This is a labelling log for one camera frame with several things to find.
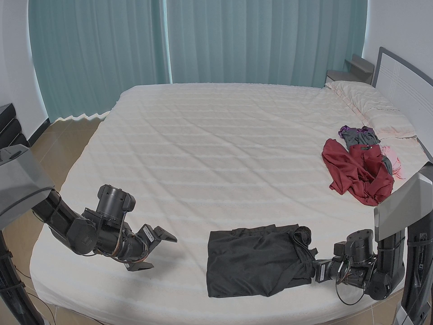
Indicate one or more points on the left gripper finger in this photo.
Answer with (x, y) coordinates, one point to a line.
(164, 236)
(138, 266)

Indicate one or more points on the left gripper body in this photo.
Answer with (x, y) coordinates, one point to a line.
(135, 245)

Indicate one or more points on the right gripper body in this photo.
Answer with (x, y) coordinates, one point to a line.
(330, 270)

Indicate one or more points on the black T-shirt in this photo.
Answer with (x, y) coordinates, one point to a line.
(250, 259)

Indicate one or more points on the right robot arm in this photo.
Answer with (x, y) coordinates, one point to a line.
(399, 208)

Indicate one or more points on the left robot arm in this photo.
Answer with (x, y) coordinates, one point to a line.
(67, 225)

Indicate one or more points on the bed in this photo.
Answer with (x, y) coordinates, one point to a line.
(203, 147)

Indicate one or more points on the dark red shirt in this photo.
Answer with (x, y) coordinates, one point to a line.
(341, 164)

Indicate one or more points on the pink garment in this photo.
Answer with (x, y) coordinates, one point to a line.
(392, 157)

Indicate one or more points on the grey garment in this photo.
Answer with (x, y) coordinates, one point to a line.
(362, 135)

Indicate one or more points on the purple garment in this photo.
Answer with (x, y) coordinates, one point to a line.
(345, 130)

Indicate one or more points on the cream pillow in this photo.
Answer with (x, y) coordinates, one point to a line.
(375, 110)

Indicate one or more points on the black chest of drawers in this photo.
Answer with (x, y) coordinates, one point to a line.
(12, 127)

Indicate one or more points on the grey bedside table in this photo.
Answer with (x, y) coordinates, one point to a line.
(341, 75)

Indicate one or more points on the blue-green curtain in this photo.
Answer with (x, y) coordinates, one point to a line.
(101, 46)
(264, 29)

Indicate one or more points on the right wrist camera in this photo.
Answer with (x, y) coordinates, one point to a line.
(340, 251)

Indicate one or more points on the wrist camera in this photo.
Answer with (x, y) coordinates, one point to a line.
(340, 251)
(129, 203)

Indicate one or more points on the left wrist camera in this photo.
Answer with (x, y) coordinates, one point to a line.
(129, 203)

